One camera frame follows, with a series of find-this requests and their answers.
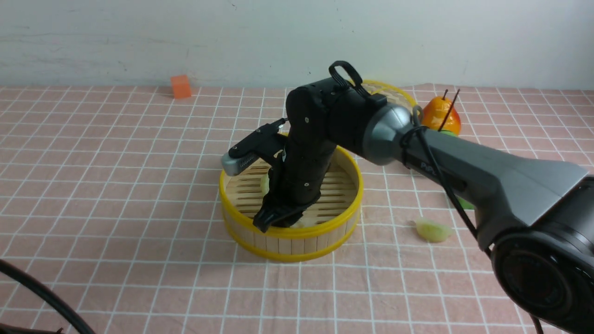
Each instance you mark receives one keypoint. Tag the woven steamer lid yellow rim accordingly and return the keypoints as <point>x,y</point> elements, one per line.
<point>393,94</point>

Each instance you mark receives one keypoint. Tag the cream white dumpling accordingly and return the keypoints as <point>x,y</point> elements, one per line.
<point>302,223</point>

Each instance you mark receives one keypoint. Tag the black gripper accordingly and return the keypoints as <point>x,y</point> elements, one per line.
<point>295,181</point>

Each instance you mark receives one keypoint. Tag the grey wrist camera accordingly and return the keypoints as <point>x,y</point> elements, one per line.
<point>263,143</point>

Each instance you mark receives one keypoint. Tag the green toy melon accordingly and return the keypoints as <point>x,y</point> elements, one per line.
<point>448,133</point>

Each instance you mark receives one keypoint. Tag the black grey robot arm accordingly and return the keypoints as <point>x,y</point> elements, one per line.
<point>532,218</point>

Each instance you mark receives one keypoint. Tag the orange foam cube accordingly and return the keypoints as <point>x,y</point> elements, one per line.
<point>181,87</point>

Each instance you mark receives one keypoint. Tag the light green dumpling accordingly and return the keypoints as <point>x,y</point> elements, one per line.
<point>264,184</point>

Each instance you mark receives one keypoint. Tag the green foam cube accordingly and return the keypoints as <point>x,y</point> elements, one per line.
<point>465,204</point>

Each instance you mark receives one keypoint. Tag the orange yellow toy pear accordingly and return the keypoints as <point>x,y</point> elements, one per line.
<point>441,115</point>

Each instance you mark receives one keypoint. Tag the pink checkered tablecloth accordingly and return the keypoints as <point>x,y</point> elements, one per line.
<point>109,196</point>

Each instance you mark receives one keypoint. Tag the bamboo steamer tray yellow rim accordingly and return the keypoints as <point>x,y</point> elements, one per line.
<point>336,214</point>

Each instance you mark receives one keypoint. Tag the pale green dumpling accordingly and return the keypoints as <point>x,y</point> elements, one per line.
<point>432,231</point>

